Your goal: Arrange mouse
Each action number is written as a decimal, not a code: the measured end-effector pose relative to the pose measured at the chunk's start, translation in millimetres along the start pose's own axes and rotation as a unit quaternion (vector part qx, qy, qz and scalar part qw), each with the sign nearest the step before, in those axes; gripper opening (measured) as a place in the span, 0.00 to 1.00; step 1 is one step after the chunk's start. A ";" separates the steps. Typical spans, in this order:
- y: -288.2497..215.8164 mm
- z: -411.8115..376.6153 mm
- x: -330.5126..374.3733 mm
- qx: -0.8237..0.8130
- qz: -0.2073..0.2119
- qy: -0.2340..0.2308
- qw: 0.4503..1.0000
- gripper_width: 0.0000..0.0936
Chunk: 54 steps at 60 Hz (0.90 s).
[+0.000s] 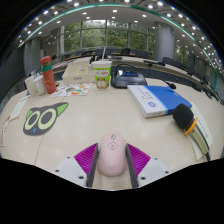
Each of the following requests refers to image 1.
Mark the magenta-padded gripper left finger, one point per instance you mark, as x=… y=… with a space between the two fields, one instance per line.
x=68 y=168

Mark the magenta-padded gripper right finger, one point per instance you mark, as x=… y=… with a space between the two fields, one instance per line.
x=153 y=168

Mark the pink computer mouse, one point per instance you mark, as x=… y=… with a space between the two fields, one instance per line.
x=112 y=155

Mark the black cat-face mouse pad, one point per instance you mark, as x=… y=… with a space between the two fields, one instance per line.
x=41 y=128

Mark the black handheld microphone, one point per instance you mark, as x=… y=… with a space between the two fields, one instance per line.
x=182 y=116

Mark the pale green paper booklet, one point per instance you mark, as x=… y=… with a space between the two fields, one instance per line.
x=205 y=130

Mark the blue and white book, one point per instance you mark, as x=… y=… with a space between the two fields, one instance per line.
x=166 y=96

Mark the red and white leaflet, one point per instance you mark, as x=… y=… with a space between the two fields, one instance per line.
x=4 y=130

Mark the white paper booklet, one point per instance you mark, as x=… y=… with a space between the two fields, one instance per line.
x=19 y=108

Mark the colourful sticker sheet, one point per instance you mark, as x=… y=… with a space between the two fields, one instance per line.
x=71 y=90

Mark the white paper cup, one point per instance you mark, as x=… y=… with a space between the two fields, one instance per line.
x=30 y=86

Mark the black conference microphone unit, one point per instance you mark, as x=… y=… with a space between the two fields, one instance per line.
x=128 y=81

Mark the red thermos bottle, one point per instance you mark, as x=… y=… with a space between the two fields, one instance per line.
x=49 y=78

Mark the beige desk organizer box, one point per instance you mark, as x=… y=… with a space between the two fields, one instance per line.
x=78 y=74

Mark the printed paper cup with straw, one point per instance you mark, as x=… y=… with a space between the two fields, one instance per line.
x=102 y=75

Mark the group of dark chairs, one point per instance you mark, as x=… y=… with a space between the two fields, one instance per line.
x=168 y=60

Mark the curved beige conference desk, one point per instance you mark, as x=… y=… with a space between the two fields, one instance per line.
x=133 y=60

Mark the group of ceiling lights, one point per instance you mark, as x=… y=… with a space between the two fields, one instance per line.
x=115 y=11

